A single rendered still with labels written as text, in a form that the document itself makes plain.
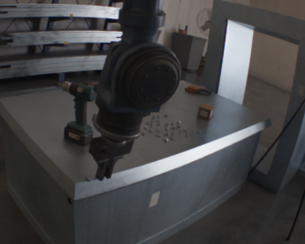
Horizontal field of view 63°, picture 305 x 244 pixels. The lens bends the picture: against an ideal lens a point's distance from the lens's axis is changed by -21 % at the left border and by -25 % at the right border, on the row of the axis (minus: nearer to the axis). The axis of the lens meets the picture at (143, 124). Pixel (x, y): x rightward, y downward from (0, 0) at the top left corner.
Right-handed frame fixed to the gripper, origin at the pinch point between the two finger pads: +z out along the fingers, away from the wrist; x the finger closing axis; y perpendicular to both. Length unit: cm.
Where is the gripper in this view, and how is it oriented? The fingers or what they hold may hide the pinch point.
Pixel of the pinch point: (104, 173)
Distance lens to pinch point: 99.1
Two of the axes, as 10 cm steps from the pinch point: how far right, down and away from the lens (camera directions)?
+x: 7.1, -1.4, 7.0
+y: 6.5, 5.2, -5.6
